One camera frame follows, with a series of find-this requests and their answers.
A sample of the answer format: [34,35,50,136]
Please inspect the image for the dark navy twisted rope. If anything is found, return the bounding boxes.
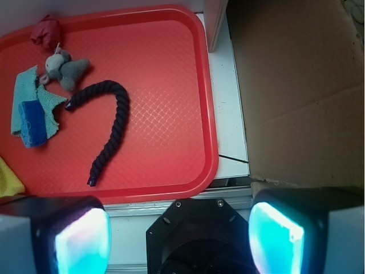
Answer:
[64,80,131,187]

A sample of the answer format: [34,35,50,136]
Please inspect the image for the brown cardboard box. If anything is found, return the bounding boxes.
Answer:
[226,1,364,187]

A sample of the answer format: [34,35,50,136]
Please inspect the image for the crumpled dark red cloth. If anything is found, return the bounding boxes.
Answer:
[30,14,61,50]

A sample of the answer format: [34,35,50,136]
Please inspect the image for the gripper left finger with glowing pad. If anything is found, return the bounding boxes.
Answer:
[1,195,111,273]

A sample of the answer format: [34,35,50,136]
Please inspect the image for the teal knitted cloth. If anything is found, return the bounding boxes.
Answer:
[11,66,67,139]

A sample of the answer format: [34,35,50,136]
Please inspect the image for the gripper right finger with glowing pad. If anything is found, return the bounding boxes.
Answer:
[249,187,364,273]

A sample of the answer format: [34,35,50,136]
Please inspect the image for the blue sponge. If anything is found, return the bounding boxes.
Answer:
[18,100,47,148]

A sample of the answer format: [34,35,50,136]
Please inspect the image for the gray plush mouse toy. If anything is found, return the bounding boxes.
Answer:
[39,42,90,92]

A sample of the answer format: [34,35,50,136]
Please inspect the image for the yellow cloth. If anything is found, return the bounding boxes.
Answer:
[1,158,25,198]

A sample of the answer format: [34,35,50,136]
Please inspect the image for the red plastic tray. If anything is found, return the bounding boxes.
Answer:
[1,5,218,204]

